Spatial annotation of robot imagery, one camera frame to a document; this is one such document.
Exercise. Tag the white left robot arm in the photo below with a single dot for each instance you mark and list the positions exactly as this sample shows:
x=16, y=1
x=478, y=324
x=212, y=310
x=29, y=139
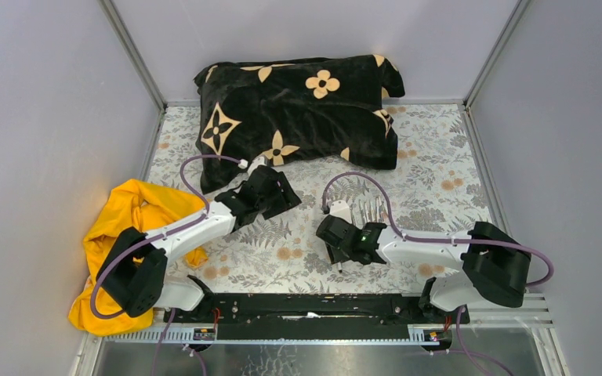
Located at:
x=133, y=273

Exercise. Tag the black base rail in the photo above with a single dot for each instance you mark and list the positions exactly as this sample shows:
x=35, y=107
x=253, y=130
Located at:
x=262, y=317

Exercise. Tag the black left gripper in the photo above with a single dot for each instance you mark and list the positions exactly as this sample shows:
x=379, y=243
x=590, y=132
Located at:
x=287, y=200

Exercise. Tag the yellow cloth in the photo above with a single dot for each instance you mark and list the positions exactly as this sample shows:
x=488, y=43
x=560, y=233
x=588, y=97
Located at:
x=143, y=206

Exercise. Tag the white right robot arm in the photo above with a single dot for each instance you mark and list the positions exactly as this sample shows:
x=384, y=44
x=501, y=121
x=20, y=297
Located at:
x=486, y=264

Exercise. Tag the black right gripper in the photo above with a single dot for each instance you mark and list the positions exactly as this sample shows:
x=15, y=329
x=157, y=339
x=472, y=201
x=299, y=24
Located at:
x=335, y=256

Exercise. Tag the black floral pillow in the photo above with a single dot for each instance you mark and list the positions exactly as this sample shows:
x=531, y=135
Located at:
x=296, y=110

